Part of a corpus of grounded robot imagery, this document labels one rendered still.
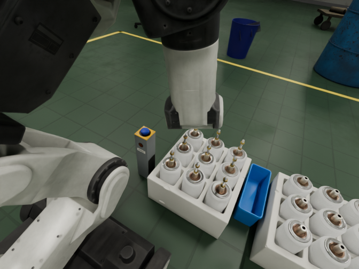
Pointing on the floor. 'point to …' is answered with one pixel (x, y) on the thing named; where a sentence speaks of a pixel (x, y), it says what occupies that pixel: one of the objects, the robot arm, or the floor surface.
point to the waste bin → (241, 37)
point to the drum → (342, 51)
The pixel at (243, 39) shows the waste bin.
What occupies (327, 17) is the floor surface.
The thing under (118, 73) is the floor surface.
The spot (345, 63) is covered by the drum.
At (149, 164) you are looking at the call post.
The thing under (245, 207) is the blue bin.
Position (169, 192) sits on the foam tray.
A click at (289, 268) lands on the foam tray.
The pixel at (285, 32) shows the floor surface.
